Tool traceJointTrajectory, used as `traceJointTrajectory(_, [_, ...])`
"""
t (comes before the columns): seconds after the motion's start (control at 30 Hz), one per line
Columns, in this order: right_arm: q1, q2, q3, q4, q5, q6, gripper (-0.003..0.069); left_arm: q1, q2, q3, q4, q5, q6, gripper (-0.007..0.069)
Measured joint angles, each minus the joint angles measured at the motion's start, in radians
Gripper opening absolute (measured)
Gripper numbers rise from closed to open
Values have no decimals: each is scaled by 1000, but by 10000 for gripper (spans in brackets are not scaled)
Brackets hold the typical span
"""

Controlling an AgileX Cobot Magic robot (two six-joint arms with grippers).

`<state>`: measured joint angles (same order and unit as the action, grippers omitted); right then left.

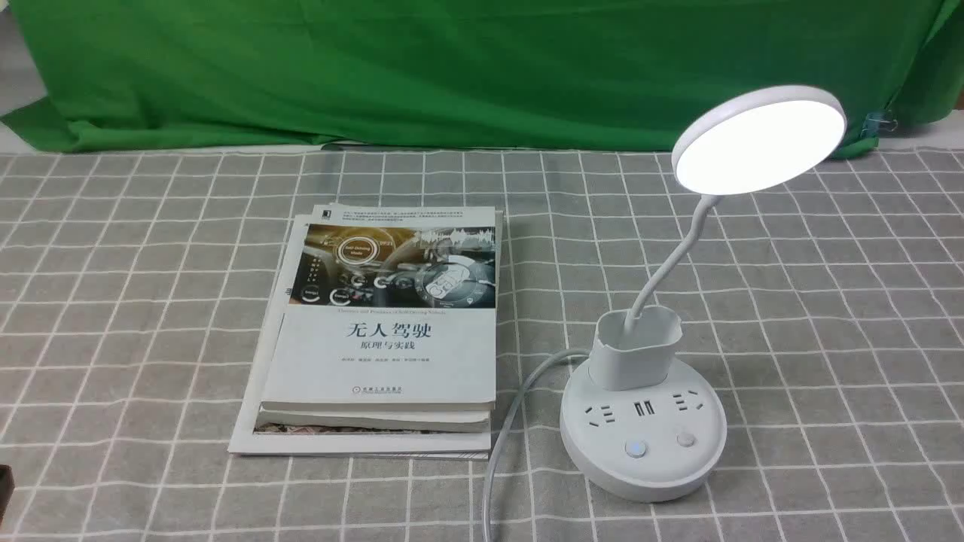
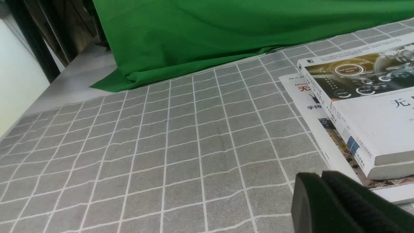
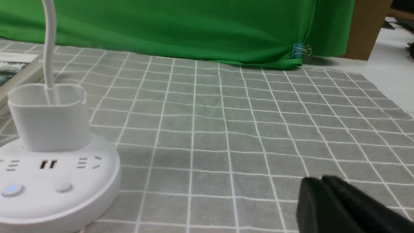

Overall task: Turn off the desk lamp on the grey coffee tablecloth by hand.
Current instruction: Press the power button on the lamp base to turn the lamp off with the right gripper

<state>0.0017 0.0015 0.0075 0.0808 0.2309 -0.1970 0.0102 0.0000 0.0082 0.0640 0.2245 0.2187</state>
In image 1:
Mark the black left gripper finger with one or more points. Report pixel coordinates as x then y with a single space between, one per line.
7 487

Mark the white desk lamp with sockets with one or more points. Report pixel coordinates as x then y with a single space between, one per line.
634 419

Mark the green backdrop cloth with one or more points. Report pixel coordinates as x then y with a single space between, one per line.
558 75

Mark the white self-driving textbook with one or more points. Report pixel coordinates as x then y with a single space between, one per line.
390 306

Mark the large thin white magazine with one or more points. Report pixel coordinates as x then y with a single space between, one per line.
244 439

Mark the blue binder clip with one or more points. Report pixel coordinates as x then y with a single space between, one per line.
877 124

